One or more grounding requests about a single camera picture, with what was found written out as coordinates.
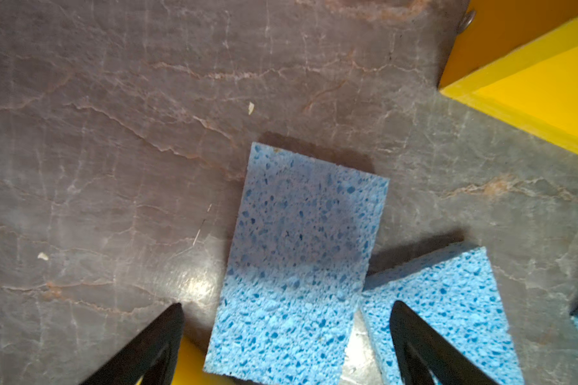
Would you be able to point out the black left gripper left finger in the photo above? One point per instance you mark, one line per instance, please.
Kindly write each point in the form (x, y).
(151, 357)

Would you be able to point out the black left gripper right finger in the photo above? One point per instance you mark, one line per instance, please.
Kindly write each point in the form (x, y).
(424, 356)

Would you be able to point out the yellow wooden shelf unit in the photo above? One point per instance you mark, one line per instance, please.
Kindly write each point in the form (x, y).
(517, 61)

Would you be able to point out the yellow sponge left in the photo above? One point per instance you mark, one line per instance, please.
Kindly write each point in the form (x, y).
(189, 369)

